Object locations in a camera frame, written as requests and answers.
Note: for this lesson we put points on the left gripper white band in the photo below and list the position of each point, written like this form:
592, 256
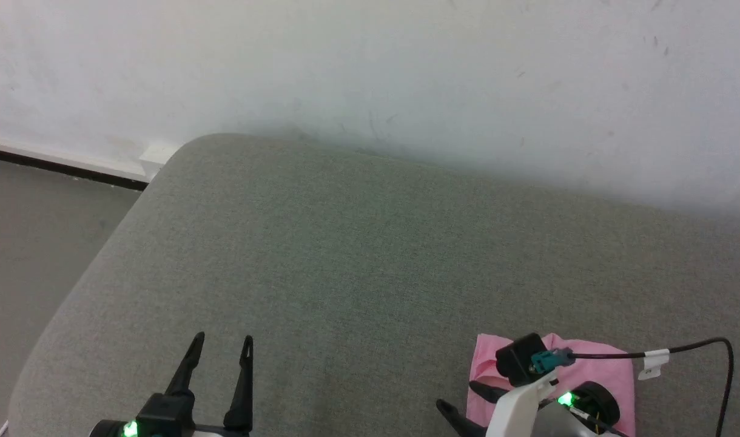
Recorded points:
164, 419

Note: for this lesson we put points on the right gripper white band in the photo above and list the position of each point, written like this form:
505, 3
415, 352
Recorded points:
515, 413

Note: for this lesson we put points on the pink garment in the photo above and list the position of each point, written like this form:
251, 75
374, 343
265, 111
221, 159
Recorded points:
612, 379

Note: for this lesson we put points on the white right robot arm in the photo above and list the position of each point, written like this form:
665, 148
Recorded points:
561, 423

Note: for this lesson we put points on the grey-green fabric sofa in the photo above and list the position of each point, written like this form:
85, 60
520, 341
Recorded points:
370, 285

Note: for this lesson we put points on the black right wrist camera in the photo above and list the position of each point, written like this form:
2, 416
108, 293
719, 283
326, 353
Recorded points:
518, 361

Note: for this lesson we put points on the white wall baseboard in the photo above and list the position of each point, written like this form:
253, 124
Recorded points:
73, 161

